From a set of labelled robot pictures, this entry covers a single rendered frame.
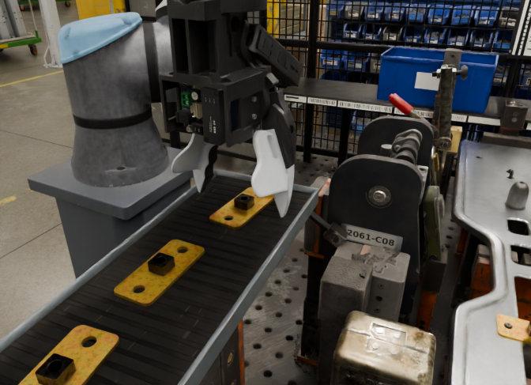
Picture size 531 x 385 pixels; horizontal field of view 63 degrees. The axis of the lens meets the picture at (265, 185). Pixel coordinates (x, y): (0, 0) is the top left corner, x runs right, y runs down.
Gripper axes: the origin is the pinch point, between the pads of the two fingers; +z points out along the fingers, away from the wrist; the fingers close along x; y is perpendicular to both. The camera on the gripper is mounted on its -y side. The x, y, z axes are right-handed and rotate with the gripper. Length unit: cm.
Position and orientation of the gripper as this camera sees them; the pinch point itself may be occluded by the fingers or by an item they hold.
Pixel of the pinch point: (243, 194)
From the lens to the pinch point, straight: 46.8
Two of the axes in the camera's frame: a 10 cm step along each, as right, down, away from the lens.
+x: 8.6, 2.3, -4.5
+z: 0.0, 8.9, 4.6
